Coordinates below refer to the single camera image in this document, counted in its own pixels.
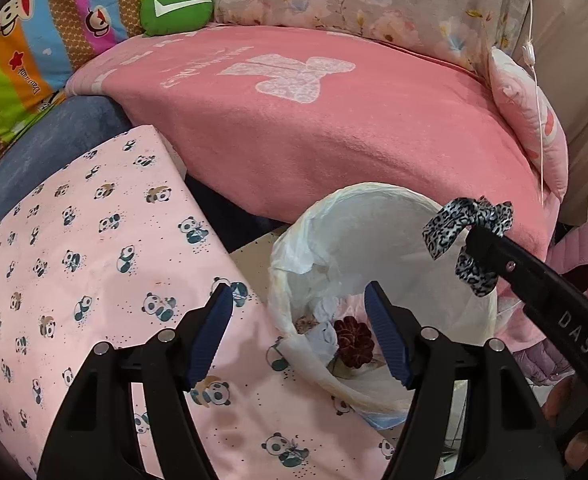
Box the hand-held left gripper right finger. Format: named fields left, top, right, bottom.
left=364, top=280, right=567, bottom=480

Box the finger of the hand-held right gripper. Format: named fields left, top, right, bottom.
left=464, top=226, right=545, bottom=307

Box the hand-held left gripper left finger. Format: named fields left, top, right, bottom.
left=36, top=282, right=235, bottom=480

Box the dark red velvet scrunchie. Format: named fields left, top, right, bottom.
left=334, top=316, right=375, bottom=368

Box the leopard print scrunchie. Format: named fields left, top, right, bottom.
left=423, top=197, right=515, bottom=297

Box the grey sock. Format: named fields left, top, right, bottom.
left=308, top=322, right=342, bottom=361

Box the brown hair tie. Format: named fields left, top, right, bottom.
left=294, top=314, right=321, bottom=337

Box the bin with white liner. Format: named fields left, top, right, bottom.
left=269, top=182, right=499, bottom=428

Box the person's right hand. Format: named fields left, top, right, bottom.
left=544, top=375, right=588, bottom=466

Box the pink panda print sheet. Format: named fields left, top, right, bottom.
left=0, top=125, right=399, bottom=480

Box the pink pillow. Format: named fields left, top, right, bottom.
left=488, top=47, right=569, bottom=201

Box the beige curtain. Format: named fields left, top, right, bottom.
left=504, top=0, right=588, bottom=221

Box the pink blanket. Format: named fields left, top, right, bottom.
left=65, top=25, right=559, bottom=251

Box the blue grey pillow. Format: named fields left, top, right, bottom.
left=0, top=95, right=135, bottom=251

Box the floral duvet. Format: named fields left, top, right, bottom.
left=154, top=0, right=529, bottom=73

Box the green cushion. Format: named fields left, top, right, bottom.
left=140, top=0, right=215, bottom=37

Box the colourful monkey print quilt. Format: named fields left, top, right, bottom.
left=0, top=0, right=157, bottom=171

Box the white cable with switch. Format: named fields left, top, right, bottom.
left=521, top=0, right=547, bottom=196

